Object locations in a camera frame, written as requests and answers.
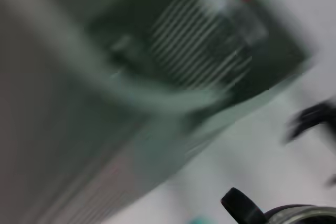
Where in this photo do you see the grey perforated storage bin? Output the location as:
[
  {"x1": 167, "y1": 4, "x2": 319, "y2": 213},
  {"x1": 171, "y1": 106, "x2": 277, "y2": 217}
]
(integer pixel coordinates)
[{"x1": 0, "y1": 0, "x2": 318, "y2": 224}]

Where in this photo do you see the glass teacup black holder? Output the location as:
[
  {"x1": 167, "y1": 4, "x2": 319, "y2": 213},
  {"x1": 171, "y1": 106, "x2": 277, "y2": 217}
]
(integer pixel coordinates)
[{"x1": 220, "y1": 187, "x2": 336, "y2": 224}]

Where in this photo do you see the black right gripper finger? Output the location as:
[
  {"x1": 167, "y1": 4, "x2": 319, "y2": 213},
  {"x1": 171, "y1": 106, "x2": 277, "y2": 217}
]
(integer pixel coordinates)
[{"x1": 282, "y1": 102, "x2": 336, "y2": 145}]

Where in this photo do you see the teal square plate brick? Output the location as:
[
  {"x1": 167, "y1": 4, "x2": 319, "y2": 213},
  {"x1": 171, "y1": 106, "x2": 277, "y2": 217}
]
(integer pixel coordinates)
[{"x1": 187, "y1": 215, "x2": 213, "y2": 224}]

